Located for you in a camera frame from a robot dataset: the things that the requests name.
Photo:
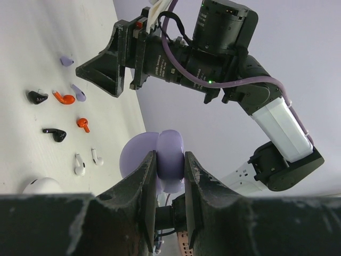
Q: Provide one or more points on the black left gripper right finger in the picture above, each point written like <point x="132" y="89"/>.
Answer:
<point x="222" y="222"/>

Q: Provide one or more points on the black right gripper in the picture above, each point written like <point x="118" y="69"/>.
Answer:
<point x="126" y="49"/>

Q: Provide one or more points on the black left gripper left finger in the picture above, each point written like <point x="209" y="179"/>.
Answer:
<point x="120" y="221"/>

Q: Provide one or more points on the purple earbud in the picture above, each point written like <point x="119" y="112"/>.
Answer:
<point x="80" y="95"/>
<point x="66" y="61"/>

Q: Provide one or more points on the purple earbud charging case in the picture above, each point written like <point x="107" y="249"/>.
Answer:
<point x="169" y="148"/>

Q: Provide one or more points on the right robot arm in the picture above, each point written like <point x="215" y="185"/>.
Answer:
<point x="215" y="59"/>

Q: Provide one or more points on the white earbud charging case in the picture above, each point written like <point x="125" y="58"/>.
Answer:
<point x="44" y="185"/>

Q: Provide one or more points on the orange earbud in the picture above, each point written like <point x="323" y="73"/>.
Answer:
<point x="83" y="124"/>
<point x="64" y="99"/>

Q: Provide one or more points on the white earbud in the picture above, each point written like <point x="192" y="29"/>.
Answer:
<point x="96" y="159"/>
<point x="80" y="168"/>

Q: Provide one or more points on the black earbud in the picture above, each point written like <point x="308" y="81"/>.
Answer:
<point x="36" y="97"/>
<point x="57" y="134"/>

